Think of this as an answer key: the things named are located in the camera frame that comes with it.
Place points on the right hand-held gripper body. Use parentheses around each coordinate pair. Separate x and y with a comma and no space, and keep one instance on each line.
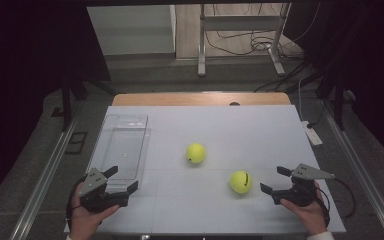
(300,193)

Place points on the yellow tennis ball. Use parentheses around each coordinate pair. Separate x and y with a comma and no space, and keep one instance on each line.
(196,153)
(240,182)

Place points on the black rectangular floor frame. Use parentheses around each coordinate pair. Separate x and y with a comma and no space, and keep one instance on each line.
(76,142)

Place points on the wooden table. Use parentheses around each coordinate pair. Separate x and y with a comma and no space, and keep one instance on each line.
(180,99)

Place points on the white power strip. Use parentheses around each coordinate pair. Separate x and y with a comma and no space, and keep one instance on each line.
(312,134)

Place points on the person's left hand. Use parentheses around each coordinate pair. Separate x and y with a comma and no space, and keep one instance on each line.
(83,223)

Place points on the black stand leg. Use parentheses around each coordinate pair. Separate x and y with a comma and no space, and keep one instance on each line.
(338,106)
(66,100)

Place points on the dark curtain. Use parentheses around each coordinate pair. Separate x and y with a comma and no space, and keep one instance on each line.
(20,83)
(373,66)

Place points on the person's right hand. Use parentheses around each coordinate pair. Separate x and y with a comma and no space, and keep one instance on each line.
(311,216)

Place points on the white cabinet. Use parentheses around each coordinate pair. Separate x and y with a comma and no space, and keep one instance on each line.
(130,30)

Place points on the grey metal stand frame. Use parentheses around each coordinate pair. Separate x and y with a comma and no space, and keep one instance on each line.
(240,22)

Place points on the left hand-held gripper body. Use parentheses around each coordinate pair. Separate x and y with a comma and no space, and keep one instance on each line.
(95,186)

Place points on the aluminium floor rail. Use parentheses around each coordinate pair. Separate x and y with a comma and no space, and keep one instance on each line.
(363,180)
(43,186)

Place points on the clear plastic container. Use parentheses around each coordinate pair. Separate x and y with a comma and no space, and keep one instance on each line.
(126,133)

